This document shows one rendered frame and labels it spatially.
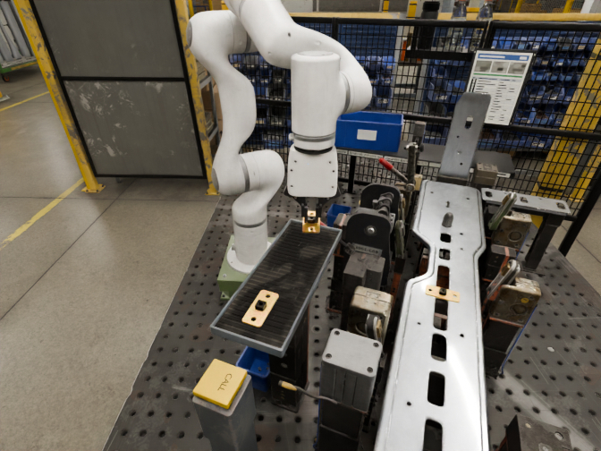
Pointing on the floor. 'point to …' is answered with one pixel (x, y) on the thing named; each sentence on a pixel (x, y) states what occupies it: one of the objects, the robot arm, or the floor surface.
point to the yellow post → (574, 127)
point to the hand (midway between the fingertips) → (311, 211)
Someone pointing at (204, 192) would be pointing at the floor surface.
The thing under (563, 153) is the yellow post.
